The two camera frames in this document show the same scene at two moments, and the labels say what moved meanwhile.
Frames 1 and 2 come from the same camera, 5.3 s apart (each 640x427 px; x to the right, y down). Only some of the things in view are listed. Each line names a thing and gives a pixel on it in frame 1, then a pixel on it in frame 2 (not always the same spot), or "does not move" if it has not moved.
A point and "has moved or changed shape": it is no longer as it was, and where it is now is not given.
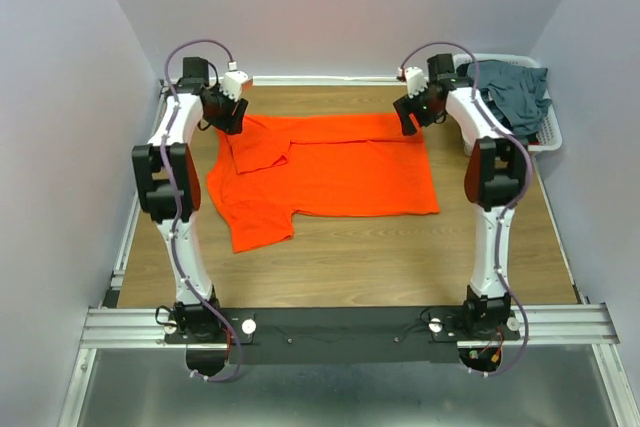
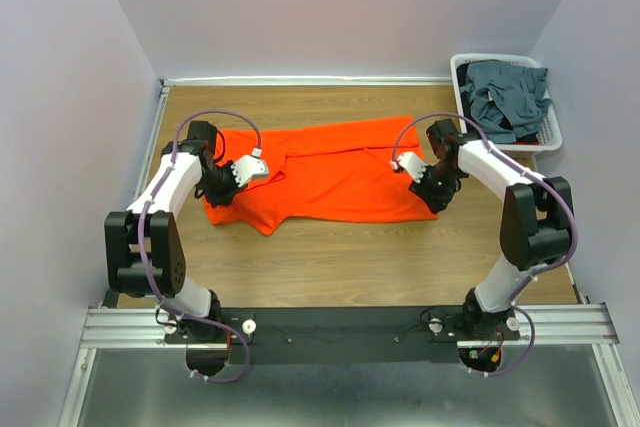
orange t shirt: x=280 y=165 has moved or changed shape
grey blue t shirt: x=520 y=91 does not move
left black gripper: x=230 y=123 to x=226 y=197
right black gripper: x=404 y=106 to x=434 y=201
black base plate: x=340 y=335 does not move
